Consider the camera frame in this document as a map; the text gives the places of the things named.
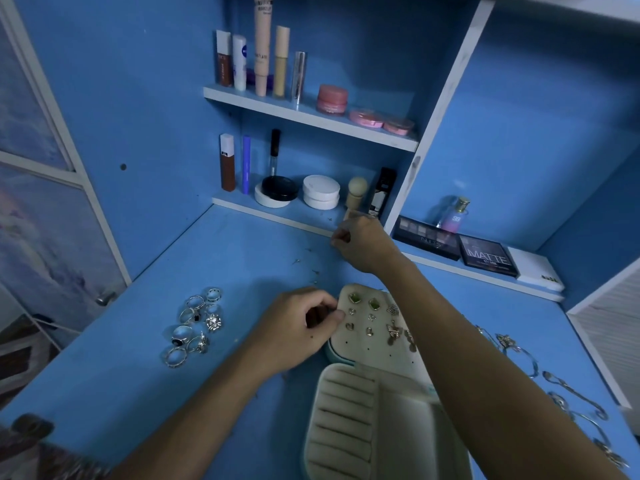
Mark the person's right hand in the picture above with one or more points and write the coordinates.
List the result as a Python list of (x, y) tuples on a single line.
[(368, 245)]

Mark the blue cosmetic tube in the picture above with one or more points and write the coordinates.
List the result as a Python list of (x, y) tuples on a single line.
[(246, 167)]

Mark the white round cream jar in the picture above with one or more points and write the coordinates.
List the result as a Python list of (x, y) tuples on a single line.
[(321, 193)]

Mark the person's right forearm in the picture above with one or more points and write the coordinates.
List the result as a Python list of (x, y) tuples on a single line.
[(500, 385)]

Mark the person's left hand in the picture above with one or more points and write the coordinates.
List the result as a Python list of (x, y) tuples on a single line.
[(290, 330)]

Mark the dark eyeshadow palette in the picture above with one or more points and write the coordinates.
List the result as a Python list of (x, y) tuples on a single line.
[(428, 238)]

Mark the white shelf unit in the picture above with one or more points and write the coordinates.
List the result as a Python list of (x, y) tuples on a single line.
[(440, 105)]

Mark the brown lipstick tube white cap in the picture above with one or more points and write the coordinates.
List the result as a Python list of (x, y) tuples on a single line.
[(228, 165)]

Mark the white framed marbled panel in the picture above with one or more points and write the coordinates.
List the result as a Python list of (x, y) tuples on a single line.
[(45, 235)]

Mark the pink flat compact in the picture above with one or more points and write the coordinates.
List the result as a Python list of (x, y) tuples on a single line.
[(399, 127), (366, 119)]

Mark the tall beige cosmetic tube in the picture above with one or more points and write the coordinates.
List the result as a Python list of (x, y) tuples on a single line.
[(263, 45)]

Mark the white flat box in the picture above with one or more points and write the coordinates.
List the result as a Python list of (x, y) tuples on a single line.
[(537, 271)]

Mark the pink round jar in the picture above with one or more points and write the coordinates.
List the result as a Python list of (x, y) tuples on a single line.
[(332, 100)]

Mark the green stud earring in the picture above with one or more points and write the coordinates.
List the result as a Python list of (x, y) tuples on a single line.
[(374, 304), (353, 296)]

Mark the pile of silver rings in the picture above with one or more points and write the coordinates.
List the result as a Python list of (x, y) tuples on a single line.
[(213, 321)]

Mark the white slatted cabinet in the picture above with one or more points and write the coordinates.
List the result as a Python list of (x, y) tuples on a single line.
[(610, 335)]

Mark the cream jewellery box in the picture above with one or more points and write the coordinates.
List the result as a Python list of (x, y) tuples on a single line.
[(390, 435)]

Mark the black lettered eyeshadow palette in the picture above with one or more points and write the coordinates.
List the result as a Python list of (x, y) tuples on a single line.
[(488, 256)]

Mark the person's left forearm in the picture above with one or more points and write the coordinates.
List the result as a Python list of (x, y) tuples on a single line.
[(195, 425)]

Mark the white tube blue label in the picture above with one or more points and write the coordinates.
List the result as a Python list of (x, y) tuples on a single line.
[(240, 65)]

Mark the white bowl black inside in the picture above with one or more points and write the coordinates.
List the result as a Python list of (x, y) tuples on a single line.
[(278, 189)]

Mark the small pink perfume bottle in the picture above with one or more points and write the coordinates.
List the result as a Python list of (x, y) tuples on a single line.
[(453, 217)]

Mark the black makeup brush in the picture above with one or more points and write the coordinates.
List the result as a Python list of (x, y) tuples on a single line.
[(274, 150)]

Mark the gold dangling earring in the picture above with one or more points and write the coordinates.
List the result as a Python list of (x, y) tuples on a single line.
[(393, 335)]

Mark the short beige cosmetic tube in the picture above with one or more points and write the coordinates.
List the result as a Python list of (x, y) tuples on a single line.
[(281, 63)]

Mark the black cosmetic bottle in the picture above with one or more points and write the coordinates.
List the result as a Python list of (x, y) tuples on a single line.
[(380, 193)]

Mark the beige makeup sponge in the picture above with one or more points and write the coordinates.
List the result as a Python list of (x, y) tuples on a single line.
[(357, 190)]

